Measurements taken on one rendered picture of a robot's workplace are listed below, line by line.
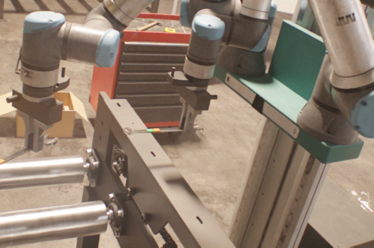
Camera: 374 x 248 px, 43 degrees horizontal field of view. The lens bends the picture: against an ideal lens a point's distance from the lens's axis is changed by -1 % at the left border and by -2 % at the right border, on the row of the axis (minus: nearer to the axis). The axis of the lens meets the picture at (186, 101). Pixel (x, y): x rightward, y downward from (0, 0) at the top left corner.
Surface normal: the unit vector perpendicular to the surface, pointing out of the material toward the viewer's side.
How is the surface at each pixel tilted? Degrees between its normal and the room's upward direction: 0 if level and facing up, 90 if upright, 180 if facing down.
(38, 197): 0
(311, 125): 70
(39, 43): 91
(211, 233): 0
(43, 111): 90
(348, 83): 75
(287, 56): 90
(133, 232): 90
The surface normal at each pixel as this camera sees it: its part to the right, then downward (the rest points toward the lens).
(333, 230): 0.20, -0.89
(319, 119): -0.57, -0.13
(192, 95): -0.88, 0.03
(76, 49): 0.05, 0.40
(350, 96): -0.59, 0.62
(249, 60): 0.12, 0.11
